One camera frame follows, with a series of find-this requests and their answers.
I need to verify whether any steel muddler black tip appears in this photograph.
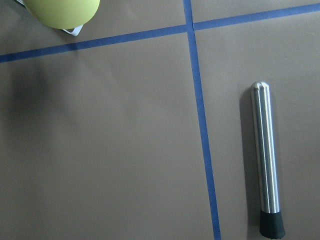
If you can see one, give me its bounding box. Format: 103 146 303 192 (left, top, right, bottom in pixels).
251 81 285 240

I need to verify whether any white wire cup rack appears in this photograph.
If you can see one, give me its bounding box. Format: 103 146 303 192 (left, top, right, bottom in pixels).
15 0 84 37

